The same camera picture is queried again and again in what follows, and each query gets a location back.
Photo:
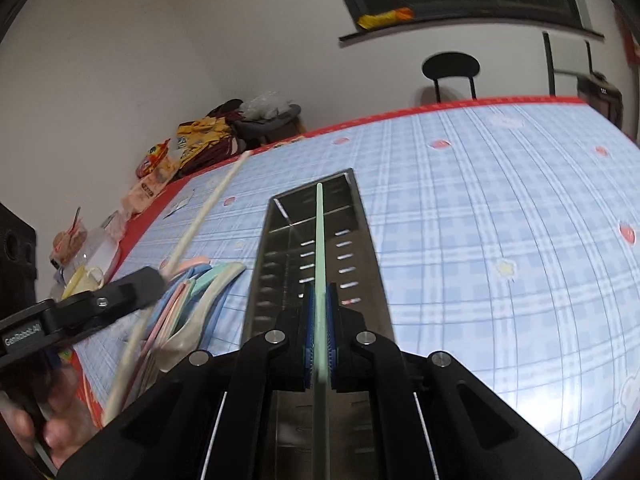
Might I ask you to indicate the white paper slip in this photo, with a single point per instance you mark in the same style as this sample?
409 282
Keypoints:
181 204

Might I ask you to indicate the pale yellow cup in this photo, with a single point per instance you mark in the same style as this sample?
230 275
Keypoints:
82 282

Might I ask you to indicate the cream chopstick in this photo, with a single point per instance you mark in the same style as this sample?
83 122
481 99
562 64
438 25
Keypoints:
201 220

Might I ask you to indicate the cream spoon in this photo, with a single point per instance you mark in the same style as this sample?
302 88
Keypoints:
195 320

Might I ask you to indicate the black round back chair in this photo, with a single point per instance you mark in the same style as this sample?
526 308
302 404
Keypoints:
450 66

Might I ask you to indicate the blue spoon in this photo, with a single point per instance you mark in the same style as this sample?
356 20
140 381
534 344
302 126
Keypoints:
197 275

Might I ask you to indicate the grey garment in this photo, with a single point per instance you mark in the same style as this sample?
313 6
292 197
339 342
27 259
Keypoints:
265 125

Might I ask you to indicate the dark bag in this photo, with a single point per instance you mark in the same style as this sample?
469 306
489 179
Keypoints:
602 97

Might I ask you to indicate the blue plaid tablecloth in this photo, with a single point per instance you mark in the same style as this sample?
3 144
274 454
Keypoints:
450 260

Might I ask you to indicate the person's left hand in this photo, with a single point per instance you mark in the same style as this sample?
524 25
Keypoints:
67 410

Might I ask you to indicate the orange snack packet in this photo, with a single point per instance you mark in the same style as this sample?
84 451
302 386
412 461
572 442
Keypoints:
152 157

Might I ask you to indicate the yellow orange packet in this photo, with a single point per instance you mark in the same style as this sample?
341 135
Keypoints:
382 17

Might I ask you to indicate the peach snack packet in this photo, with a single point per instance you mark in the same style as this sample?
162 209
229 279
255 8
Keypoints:
145 192

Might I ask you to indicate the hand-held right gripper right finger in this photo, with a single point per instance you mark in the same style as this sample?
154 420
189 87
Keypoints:
332 340

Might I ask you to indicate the green chopstick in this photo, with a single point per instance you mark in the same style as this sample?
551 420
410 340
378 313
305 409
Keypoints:
320 240

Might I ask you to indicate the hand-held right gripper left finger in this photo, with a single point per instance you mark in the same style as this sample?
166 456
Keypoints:
308 335

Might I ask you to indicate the pink spoon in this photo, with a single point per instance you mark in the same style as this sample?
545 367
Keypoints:
162 310

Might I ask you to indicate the white plastic bag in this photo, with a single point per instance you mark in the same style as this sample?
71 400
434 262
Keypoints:
265 102

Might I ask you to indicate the green spoon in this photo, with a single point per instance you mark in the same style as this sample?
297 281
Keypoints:
222 272

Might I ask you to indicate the clear plastic container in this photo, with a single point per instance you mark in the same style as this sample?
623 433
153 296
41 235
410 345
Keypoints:
100 252

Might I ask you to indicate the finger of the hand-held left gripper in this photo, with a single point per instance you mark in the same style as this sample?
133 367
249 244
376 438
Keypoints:
130 290

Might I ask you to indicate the stainless steel utensil holder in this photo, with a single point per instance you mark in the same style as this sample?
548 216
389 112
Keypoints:
361 220

